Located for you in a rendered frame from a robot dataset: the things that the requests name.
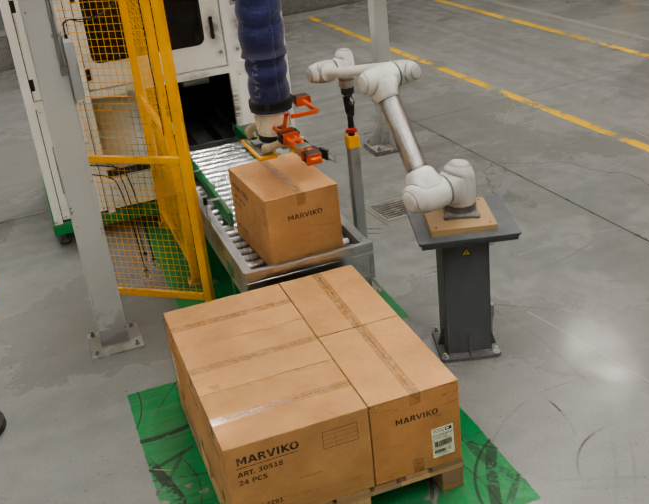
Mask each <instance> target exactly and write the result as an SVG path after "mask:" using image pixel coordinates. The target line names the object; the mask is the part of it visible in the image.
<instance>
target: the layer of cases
mask: <svg viewBox="0 0 649 504"><path fill-rule="evenodd" d="M163 317H164V322H165V327H166V332H167V337H168V342H169V346H170V351H171V356H172V361H173V366H174V370H175V375H176V380H177V383H178V386H179V388H180V390H181V393H182V395H183V398H184V400H185V403H186V405H187V408H188V410H189V413H190V415H191V418H192V420H193V422H194V425H195V428H196V430H197V433H198V435H199V438H200V440H201V443H202V445H203V448H204V450H205V453H206V455H207V458H208V460H209V463H210V465H211V468H212V470H213V472H214V475H215V478H216V480H217V483H218V485H219V487H220V490H221V492H222V495H223V497H224V500H225V502H226V504H323V503H326V502H329V501H332V500H335V499H338V498H341V497H344V496H347V495H350V494H353V493H356V492H359V491H362V490H365V489H368V488H371V487H374V486H375V484H376V486H378V485H381V484H384V483H387V482H390V481H393V480H396V479H399V478H402V477H405V476H408V475H411V474H414V473H417V472H420V471H423V470H426V469H429V468H432V467H435V466H438V465H441V464H444V463H447V462H450V461H453V460H457V459H460V458H462V452H461V431H460V410H459V389H458V379H457V378H456V377H455V376H454V375H453V374H452V373H451V372H450V371H449V369H448V368H447V367H446V366H445V365H444V364H443V363H442V362H441V361H440V360H439V359H438V358H437V357H436V355H435V354H434V353H433V352H432V351H431V350H430V349H429V348H428V347H427V346H426V345H425V344H424V343H423V341H422V340H421V339H420V338H419V337H418V336H417V335H416V334H415V333H414V332H413V331H412V330H411V329H410V327H409V326H408V325H407V324H406V323H405V322H404V321H403V320H402V319H401V318H400V317H399V316H398V315H397V313H396V312H395V311H394V310H393V309H392V308H391V307H390V306H389V305H388V304H387V303H386V302H385V301H384V299H383V298H382V297H381V296H380V295H379V294H378V293H377V292H376V291H375V290H374V289H373V288H372V287H371V285H370V284H369V283H368V282H367V281H366V280H365V279H364V278H363V277H362V276H361V275H360V274H359V273H358V272H357V270H356V269H355V268H354V267H353V266H352V265H348V266H344V267H340V268H336V269H333V270H329V271H325V272H321V273H317V274H313V275H309V276H305V277H302V278H298V279H294V280H290V281H286V282H282V283H279V284H274V285H271V286H267V287H263V288H259V289H255V290H251V291H247V292H244V293H240V294H236V295H232V296H228V297H224V298H220V299H216V300H213V301H209V302H205V303H201V304H197V305H193V306H189V307H186V308H182V309H178V310H174V311H170V312H166V313H163Z"/></svg>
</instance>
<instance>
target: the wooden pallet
mask: <svg viewBox="0 0 649 504"><path fill-rule="evenodd" d="M177 387H178V392H179V397H180V402H181V406H182V408H183V411H184V413H185V416H186V418H187V421H188V423H189V426H190V428H191V431H192V433H193V436H194V439H195V441H196V444H197V446H198V449H199V451H200V454H201V456H202V459H203V461H204V464H205V467H206V469H207V472H208V474H209V477H210V479H211V482H212V484H213V487H214V489H215V492H216V495H217V497H218V500H219V502H220V504H226V502H225V500H224V497H223V495H222V492H221V490H220V487H219V485H218V483H217V480H216V478H215V475H214V472H213V470H212V468H211V465H210V463H209V460H208V458H207V455H206V453H205V450H204V448H203V445H202V443H201V440H200V438H199V435H198V433H197V430H196V428H195V425H194V422H193V420H192V418H191V415H190V413H189V410H188V408H187V405H186V403H185V400H184V398H183V395H182V393H181V390H180V388H179V386H178V383H177ZM429 477H433V479H434V480H435V481H436V483H437V484H438V485H439V487H440V488H441V489H442V491H446V490H449V489H452V488H455V487H458V486H461V485H464V481H463V480H464V479H463V458H460V459H457V460H453V461H450V462H447V463H444V464H441V465H438V466H435V467H432V468H429V469H426V470H423V471H420V472H417V473H414V474H411V475H408V476H405V477H402V478H399V479H396V480H393V481H390V482H387V483H384V484H381V485H378V486H376V484H375V486H374V487H371V488H368V489H365V490H362V491H359V492H356V493H353V494H350V495H347V496H344V497H341V498H338V499H335V500H332V501H329V502H326V503H323V504H371V497H372V496H375V495H378V494H381V493H384V492H387V491H390V490H393V489H396V488H399V487H402V486H405V485H408V484H411V483H414V482H417V481H420V480H423V479H426V478H429Z"/></svg>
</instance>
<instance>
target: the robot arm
mask: <svg viewBox="0 0 649 504"><path fill-rule="evenodd" d="M420 74H421V69H420V67H419V65H418V64H416V63H415V62H413V61H411V60H404V59H400V60H393V61H389V62H383V63H372V64H364V65H356V66H355V64H354V58H353V54H352V51H351V50H350V49H348V48H340V49H337V51H336V53H335V58H333V59H331V60H324V61H320V62H317V63H314V64H312V65H311V66H309V67H308V68H307V70H306V77H307V79H308V80H309V81H310V82H311V83H326V82H332V81H333V80H335V78H338V82H339V87H340V89H341V94H342V95H344V96H343V97H342V98H343V102H344V108H345V113H346V114H347V120H348V128H354V121H353V116H354V103H355V101H353V97H352V94H353V93H354V85H355V79H354V77H358V76H359V78H358V88H359V90H360V91H361V93H362V94H364V95H365V96H370V97H371V98H372V99H373V100H374V102H375V103H376V104H379V106H380V108H381V110H382V113H383V115H384V118H385V120H386V122H387V125H388V127H389V129H390V132H391V134H392V136H393V139H394V141H395V144H396V146H397V148H398V151H399V153H400V156H401V158H402V160H403V163H404V165H405V168H406V170H407V172H408V174H407V175H406V178H405V183H406V187H405V189H404V191H403V202H404V205H405V207H406V208H407V209H408V210H409V211H411V212H413V213H429V212H432V211H435V210H438V209H441V208H442V209H443V213H444V217H443V220H445V221H448V220H454V219H468V218H480V213H479V212H478V209H477V206H476V205H477V202H476V179H475V173H474V170H473V168H472V166H471V165H470V164H469V162H468V161H466V160H463V159H453V160H451V161H449V162H448V163H447V164H446V165H445V166H444V168H443V171H442V172H441V173H440V174H438V173H437V172H436V171H435V170H434V168H432V167H430V166H427V164H426V162H425V159H424V157H423V155H422V152H421V150H420V147H419V145H418V143H417V140H416V138H415V135H414V133H413V131H412V128H411V126H410V124H409V121H408V119H407V116H406V114H405V112H404V109H403V107H402V104H401V102H400V100H399V97H398V95H399V89H398V87H400V86H403V85H405V84H408V83H409V82H414V81H416V80H417V79H418V78H419V77H420Z"/></svg>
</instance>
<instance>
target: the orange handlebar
mask: <svg viewBox="0 0 649 504"><path fill-rule="evenodd" d="M302 103H303V104H304V105H305V106H307V107H308V108H309V109H311V110H308V111H303V112H299V113H294V114H290V116H291V119H293V118H298V117H302V116H307V115H312V114H316V113H318V112H319V109H318V108H317V107H315V106H314V105H313V104H311V103H310V102H308V101H307V100H306V99H302ZM285 140H286V141H287V142H288V143H289V146H290V147H292V148H293V147H294V148H295V146H294V145H295V144H299V143H304V142H303V141H302V140H303V139H302V138H301V137H297V136H296V135H295V136H293V138H291V139H290V138H289V137H286V139H285ZM295 142H297V143H295ZM321 159H322V157H321V156H318V157H315V158H311V159H310V162H319V161H321Z"/></svg>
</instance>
